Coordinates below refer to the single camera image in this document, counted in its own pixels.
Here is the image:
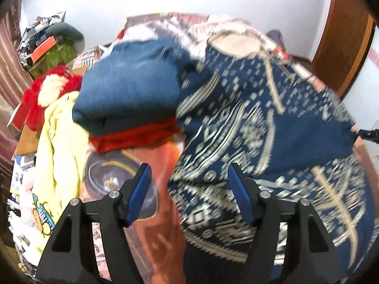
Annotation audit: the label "navy patterned hooded jacket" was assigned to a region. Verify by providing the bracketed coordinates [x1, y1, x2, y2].
[167, 31, 375, 283]

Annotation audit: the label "yellow printed t-shirt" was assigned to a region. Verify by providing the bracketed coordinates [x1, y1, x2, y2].
[26, 91, 89, 260]

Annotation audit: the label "printed bed cover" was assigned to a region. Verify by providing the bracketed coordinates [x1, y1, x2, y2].
[71, 12, 379, 284]

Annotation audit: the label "brown wooden door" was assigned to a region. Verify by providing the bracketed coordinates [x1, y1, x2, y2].
[311, 0, 374, 98]

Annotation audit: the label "purple grey backpack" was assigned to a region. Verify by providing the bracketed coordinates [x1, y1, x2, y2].
[266, 29, 287, 53]

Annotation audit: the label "red box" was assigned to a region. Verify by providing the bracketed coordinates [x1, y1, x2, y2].
[6, 102, 30, 131]

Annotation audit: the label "folded red garment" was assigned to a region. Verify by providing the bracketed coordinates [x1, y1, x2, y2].
[89, 117, 179, 154]

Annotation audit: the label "red plush toy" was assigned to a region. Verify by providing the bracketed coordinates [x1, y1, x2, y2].
[21, 65, 83, 131]

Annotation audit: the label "folded blue jeans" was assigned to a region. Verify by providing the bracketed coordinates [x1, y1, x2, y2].
[72, 38, 196, 137]

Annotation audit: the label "striped pink curtain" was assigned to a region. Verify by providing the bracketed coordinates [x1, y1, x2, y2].
[1, 0, 32, 181]

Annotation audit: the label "orange box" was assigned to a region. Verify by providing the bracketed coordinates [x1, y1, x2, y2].
[30, 36, 57, 62]

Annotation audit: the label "grey pillow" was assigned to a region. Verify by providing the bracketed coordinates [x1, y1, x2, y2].
[45, 22, 85, 53]

